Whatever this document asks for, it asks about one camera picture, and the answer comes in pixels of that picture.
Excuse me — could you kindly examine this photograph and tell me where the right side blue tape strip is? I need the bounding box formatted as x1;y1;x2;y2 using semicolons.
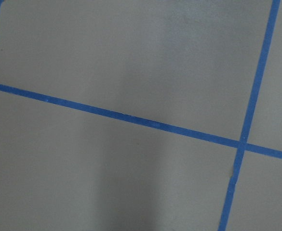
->
217;0;280;231

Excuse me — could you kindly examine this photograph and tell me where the long blue tape strip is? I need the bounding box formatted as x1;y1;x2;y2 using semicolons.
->
0;81;282;162

